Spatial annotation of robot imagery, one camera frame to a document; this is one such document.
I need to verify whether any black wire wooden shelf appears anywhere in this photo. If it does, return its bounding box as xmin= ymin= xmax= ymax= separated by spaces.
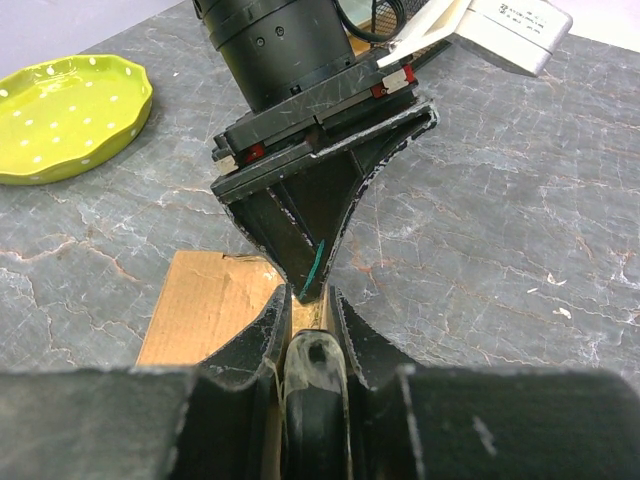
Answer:
xmin=340 ymin=0 xmax=451 ymax=70

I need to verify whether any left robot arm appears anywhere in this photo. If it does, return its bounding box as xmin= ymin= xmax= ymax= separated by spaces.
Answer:
xmin=195 ymin=1 xmax=438 ymax=303

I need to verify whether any brown cardboard express box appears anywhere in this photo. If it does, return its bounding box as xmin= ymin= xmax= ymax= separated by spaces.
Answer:
xmin=135 ymin=250 xmax=334 ymax=367

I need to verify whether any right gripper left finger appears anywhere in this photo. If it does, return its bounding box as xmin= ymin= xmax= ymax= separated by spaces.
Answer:
xmin=1 ymin=285 xmax=292 ymax=479

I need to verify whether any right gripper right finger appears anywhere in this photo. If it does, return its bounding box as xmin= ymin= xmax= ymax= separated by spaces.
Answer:
xmin=328 ymin=288 xmax=639 ymax=479

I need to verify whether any yellow-green dotted plate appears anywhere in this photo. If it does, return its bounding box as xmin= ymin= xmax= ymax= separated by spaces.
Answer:
xmin=1 ymin=54 xmax=153 ymax=185

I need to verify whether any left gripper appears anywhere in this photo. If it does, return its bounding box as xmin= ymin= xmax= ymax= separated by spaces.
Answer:
xmin=212 ymin=54 xmax=439 ymax=303

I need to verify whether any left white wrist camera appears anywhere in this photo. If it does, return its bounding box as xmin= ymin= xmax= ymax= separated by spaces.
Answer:
xmin=377 ymin=0 xmax=573 ymax=77

